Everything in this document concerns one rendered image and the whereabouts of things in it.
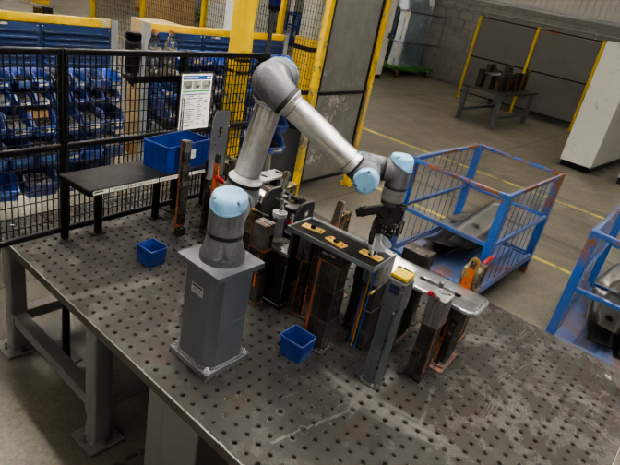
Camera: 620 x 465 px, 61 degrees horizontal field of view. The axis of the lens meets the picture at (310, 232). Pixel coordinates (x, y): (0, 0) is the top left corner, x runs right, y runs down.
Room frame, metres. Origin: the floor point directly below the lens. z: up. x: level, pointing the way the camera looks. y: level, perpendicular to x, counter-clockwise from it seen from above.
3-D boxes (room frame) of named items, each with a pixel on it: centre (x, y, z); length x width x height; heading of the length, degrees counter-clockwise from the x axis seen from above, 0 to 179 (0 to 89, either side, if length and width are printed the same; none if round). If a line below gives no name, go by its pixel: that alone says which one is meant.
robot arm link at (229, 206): (1.53, 0.27, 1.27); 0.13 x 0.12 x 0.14; 176
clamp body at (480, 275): (1.95, -0.69, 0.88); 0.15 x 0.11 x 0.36; 148
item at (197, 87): (2.72, 0.72, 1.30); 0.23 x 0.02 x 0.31; 148
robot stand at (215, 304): (1.52, 0.27, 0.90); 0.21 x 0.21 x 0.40; 54
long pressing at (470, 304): (2.10, -0.11, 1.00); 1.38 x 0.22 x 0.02; 58
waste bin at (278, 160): (5.55, 0.37, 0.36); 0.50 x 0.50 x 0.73
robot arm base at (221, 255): (1.52, 0.27, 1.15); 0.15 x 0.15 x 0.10
